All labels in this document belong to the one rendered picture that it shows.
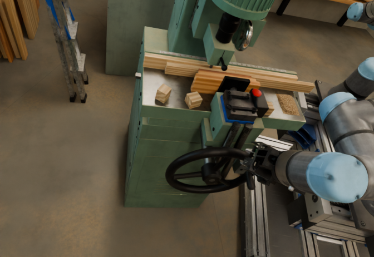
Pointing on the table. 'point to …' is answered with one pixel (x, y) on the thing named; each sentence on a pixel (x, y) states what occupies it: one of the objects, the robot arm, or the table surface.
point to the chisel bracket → (216, 47)
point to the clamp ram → (234, 84)
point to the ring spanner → (241, 108)
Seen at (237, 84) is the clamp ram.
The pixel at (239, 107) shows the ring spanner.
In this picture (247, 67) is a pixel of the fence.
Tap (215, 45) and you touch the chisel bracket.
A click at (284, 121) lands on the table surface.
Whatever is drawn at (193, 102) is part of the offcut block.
